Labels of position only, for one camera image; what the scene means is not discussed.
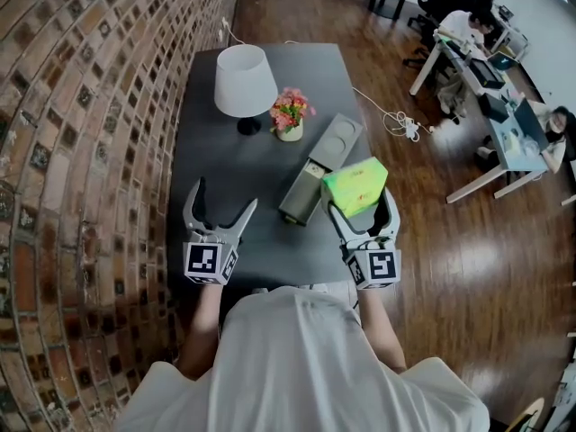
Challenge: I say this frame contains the black office chair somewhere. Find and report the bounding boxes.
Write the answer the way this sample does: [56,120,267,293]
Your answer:
[402,0,446,68]

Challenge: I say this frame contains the small beige packet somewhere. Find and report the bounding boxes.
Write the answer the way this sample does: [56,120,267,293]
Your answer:
[301,162,328,181]

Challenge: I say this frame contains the black box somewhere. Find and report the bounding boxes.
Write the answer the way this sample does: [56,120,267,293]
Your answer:
[478,92,509,123]

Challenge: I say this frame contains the grey sliding drawer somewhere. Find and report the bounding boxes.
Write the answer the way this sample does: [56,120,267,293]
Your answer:
[277,159,335,228]

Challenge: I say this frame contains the person's left forearm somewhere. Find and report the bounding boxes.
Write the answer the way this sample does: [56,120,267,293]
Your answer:
[176,283,225,381]

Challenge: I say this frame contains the white table lamp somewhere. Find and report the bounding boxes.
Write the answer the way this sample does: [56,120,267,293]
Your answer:
[213,43,279,137]

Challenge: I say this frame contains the dark open laptop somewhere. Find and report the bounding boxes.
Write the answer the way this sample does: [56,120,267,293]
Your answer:
[512,97,550,146]

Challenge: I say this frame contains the white cable with power strip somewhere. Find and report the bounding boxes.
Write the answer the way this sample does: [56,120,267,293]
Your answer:
[351,86,437,143]

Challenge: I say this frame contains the person's white t-shirt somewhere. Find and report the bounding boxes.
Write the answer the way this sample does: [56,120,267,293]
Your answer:
[114,284,491,432]

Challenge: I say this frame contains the white office desk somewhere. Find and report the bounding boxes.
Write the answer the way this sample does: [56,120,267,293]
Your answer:
[408,29,551,204]

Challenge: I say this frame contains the laptop with green logo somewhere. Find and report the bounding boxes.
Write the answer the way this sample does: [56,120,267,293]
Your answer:
[488,50,521,72]

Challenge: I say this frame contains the person's right forearm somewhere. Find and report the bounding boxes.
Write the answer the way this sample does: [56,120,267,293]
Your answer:
[357,287,409,374]

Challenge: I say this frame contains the pink flowers in white pot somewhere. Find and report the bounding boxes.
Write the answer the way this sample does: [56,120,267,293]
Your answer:
[268,86,317,142]

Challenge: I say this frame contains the grey drawer box housing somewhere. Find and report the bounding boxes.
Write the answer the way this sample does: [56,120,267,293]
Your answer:
[308,112,365,173]

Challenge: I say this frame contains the green yellow packet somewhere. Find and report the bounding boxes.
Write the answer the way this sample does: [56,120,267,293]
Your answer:
[319,156,389,219]

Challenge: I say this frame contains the white lamp cable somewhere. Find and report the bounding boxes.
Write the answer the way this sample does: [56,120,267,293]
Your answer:
[219,15,254,47]

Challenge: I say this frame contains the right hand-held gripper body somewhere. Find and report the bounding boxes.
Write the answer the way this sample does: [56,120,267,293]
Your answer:
[339,234,402,292]

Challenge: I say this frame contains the round wooden stool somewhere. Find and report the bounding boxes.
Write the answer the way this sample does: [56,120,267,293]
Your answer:
[516,398,546,428]

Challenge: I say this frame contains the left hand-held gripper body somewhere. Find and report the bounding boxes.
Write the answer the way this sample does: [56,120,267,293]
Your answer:
[182,222,244,290]

